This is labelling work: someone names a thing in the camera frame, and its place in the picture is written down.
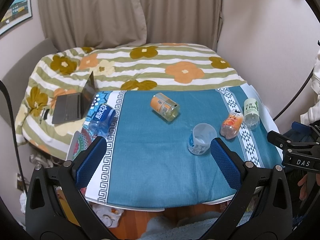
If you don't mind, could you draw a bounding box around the wall picture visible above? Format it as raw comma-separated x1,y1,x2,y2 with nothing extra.
1,0,33,35

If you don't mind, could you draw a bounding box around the floral striped duvet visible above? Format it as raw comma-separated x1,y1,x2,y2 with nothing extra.
15,43,244,159

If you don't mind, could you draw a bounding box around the green label clear cup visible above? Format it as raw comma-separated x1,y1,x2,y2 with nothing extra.
244,98,260,129

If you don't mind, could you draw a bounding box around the orange label glass jar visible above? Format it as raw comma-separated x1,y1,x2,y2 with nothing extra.
150,93,180,122

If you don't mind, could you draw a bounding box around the teal patterned tablecloth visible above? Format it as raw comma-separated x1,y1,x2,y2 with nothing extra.
72,86,283,204

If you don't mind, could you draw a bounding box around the white blue label plastic cup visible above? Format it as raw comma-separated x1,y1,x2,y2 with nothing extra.
187,123,217,155

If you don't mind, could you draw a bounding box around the black laptop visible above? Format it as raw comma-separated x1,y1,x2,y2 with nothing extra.
52,72,96,125

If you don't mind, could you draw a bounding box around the black cable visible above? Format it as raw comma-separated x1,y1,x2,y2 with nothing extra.
0,80,27,196

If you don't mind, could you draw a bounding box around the beige curtain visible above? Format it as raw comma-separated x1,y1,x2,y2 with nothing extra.
38,0,223,50

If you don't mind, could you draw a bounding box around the blue label plastic bottle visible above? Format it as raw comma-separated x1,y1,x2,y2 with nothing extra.
88,103,116,137

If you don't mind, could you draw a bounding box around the orange fruit label cup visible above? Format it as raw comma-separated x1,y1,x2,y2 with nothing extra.
220,110,244,140

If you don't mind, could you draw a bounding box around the person's right hand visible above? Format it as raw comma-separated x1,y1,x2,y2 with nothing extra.
298,174,308,201

